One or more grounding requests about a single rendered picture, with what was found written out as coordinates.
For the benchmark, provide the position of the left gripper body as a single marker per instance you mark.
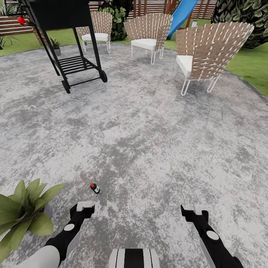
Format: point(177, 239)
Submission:
point(85, 213)

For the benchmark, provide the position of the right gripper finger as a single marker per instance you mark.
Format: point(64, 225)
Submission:
point(183, 211)

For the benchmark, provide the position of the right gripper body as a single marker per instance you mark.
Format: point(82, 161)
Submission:
point(190, 216)

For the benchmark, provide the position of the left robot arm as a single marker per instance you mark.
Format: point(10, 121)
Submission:
point(58, 248)

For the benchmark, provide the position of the insectifuge atomizer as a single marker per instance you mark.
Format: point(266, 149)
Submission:
point(95, 188)

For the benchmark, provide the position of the pot plant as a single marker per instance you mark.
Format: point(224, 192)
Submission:
point(23, 212)
point(56, 47)

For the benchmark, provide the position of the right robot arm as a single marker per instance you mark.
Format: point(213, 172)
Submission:
point(211, 245)

